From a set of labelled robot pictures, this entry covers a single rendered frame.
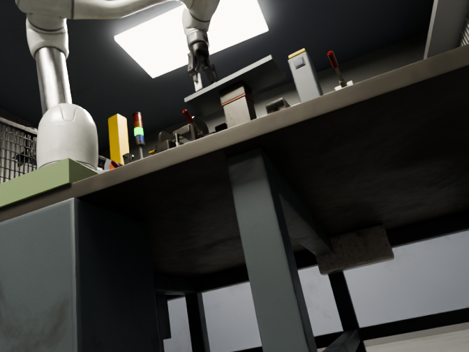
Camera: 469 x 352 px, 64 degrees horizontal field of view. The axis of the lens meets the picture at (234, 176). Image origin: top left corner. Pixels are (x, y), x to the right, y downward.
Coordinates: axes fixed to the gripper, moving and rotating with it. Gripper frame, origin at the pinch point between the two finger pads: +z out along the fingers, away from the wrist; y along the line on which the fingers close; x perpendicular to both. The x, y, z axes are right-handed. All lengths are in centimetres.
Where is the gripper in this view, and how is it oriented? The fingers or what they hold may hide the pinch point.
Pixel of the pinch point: (206, 89)
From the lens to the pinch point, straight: 149.9
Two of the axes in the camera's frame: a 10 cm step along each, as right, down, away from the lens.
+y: 6.3, 1.9, 7.6
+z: 1.8, 9.1, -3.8
